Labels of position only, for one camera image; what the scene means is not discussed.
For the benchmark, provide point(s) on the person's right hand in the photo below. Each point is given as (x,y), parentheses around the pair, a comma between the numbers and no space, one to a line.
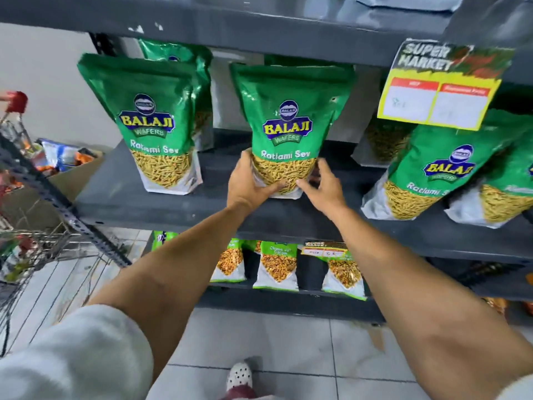
(331,195)

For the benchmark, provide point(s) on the person's left hand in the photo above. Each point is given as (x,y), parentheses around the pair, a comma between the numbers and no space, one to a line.
(243,185)

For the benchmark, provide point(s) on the person's right thumb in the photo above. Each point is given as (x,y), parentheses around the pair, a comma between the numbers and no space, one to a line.
(307,189)

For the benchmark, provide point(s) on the person's left thumb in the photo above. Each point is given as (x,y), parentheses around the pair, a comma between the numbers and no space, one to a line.
(275,188)

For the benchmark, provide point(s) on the green snack pouch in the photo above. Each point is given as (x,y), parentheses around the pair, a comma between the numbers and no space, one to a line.
(287,120)

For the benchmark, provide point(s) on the person's right forearm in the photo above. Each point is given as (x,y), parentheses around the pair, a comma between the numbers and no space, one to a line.
(416,304)

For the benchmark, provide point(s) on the person's left forearm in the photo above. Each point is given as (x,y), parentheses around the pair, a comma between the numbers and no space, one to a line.
(175,266)

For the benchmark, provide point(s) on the small yellow shelf label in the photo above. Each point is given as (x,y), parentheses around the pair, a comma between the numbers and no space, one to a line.
(324,249)

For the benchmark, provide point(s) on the small green snack packet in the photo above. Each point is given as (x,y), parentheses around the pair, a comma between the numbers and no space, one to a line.
(163,238)
(344,279)
(230,262)
(277,268)

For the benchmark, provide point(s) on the dark grey metal shelf rack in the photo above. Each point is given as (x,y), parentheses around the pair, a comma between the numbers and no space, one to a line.
(166,195)

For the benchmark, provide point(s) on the yellow price tag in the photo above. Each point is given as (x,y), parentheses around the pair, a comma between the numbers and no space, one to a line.
(441,87)

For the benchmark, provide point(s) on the white perforated shoe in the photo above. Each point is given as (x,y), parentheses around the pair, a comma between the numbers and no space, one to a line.
(239,375)

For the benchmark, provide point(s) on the brown cardboard box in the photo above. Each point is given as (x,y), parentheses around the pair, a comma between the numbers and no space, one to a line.
(70,183)

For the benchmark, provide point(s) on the maroon trouser leg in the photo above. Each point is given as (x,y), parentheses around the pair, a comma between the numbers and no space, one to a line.
(239,393)

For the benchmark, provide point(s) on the grey plastic packet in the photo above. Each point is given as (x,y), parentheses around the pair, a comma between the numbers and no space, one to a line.
(412,2)

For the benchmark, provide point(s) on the blue and white packet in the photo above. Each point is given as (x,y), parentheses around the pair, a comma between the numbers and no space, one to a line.
(58,154)

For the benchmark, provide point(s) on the orange snack packet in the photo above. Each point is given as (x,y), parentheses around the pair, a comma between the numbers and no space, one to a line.
(495,304)

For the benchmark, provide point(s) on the white left sleeve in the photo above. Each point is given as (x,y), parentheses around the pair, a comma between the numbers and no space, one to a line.
(79,358)

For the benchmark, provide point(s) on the white sleeve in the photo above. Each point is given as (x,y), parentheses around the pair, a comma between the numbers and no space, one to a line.
(79,358)
(518,389)

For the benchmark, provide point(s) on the white right sleeve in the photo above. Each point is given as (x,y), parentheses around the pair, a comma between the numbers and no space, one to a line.
(518,389)

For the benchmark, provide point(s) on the grey slotted metal post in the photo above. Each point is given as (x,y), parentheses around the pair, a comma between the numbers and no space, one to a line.
(54,195)

